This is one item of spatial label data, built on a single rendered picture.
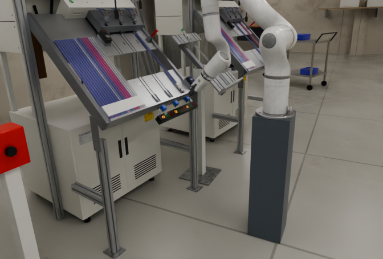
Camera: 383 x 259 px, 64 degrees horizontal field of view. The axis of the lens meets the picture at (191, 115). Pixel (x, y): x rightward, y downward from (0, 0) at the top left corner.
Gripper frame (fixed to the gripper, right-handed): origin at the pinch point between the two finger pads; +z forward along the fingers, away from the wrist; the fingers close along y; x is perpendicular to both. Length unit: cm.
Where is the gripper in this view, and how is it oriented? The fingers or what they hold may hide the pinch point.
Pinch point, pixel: (192, 92)
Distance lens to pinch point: 181.8
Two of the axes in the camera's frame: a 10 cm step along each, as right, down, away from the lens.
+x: -6.1, -7.7, 1.9
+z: -5.4, 5.8, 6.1
